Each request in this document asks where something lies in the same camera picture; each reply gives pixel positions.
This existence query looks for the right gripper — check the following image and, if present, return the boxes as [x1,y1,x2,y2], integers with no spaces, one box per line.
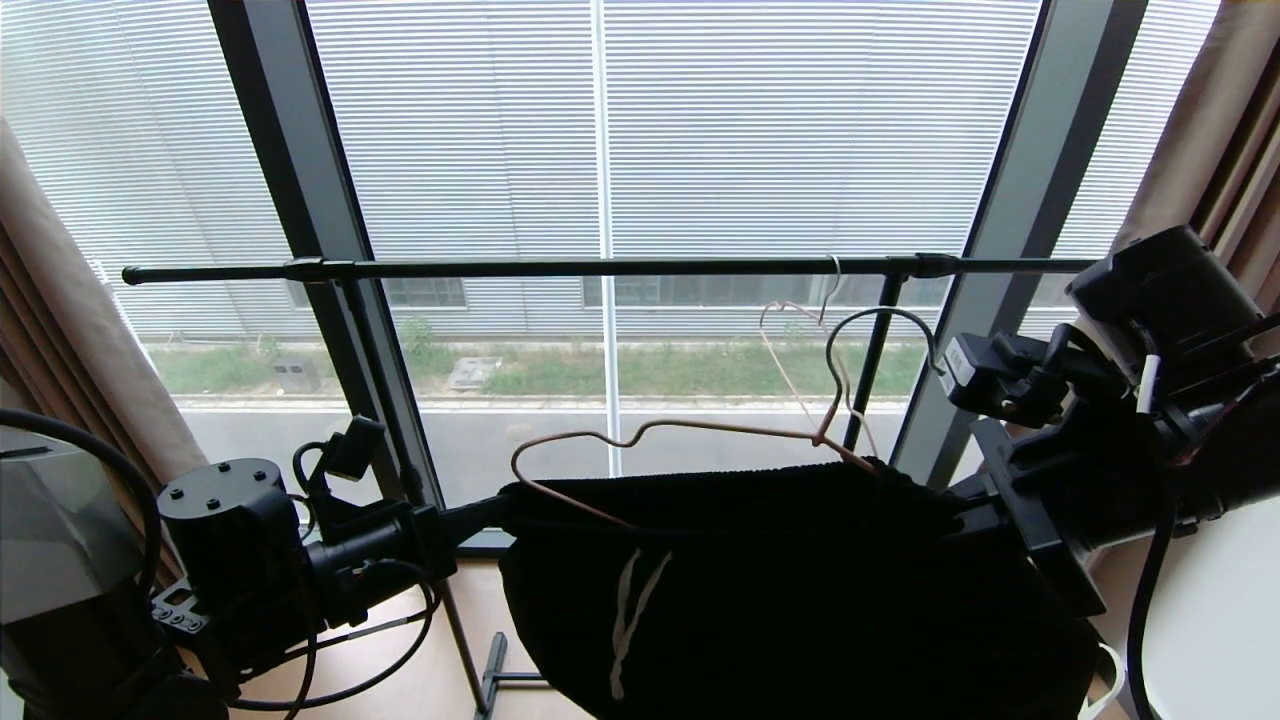
[968,400,1191,617]

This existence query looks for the black cable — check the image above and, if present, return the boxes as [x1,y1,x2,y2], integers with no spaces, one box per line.
[1125,470,1191,720]
[0,407,163,601]
[228,558,443,713]

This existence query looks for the black shorts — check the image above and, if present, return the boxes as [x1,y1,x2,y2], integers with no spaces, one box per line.
[497,458,1101,720]

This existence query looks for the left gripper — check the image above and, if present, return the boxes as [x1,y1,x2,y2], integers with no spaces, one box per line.
[300,500,459,631]

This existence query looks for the brown curtain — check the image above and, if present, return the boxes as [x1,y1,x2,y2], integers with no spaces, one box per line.
[0,115,211,501]
[1110,0,1280,301]

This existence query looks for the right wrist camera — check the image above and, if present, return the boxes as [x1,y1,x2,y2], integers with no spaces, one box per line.
[938,325,1126,431]

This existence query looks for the pink clothes hanger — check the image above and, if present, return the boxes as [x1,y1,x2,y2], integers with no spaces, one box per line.
[508,303,948,531]
[757,253,883,463]

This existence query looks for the black clothes rack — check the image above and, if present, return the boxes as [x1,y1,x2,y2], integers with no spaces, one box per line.
[120,253,1101,716]

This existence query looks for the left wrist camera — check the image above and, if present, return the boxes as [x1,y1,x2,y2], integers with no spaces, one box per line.
[295,415,401,531]

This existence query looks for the window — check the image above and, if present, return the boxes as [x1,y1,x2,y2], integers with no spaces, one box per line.
[0,0,1226,556]

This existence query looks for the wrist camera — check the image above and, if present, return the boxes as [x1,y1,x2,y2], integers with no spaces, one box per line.
[295,415,401,531]
[938,325,1126,431]

